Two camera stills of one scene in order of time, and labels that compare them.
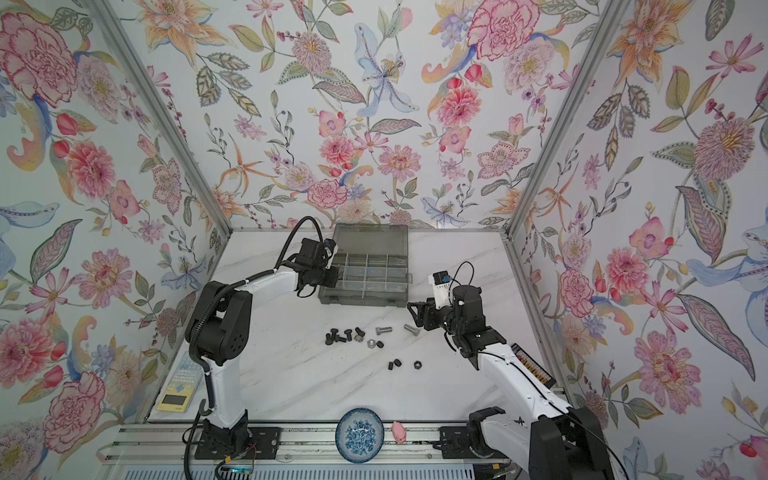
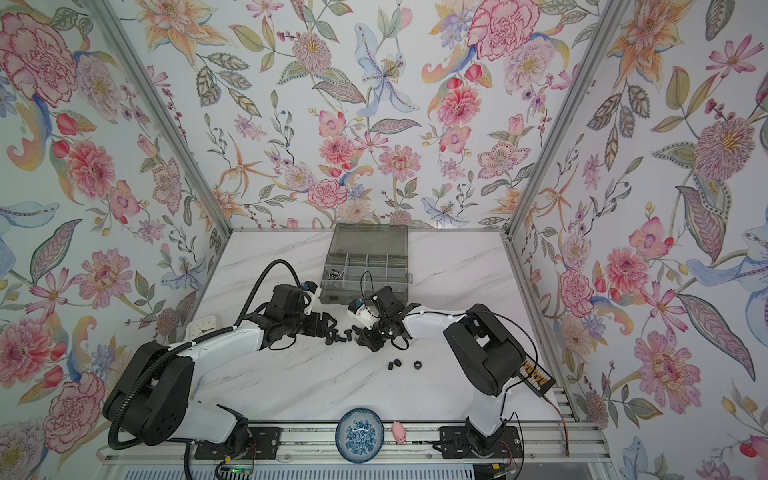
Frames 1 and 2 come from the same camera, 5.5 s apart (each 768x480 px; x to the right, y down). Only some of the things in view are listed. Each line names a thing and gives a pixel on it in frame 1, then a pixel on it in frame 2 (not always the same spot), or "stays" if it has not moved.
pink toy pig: (399, 433) stays
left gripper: (332, 280) → (323, 321)
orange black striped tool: (532, 365) stays
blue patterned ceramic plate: (359, 435) stays
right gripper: (427, 312) → (366, 334)
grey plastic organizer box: (373, 266) stays
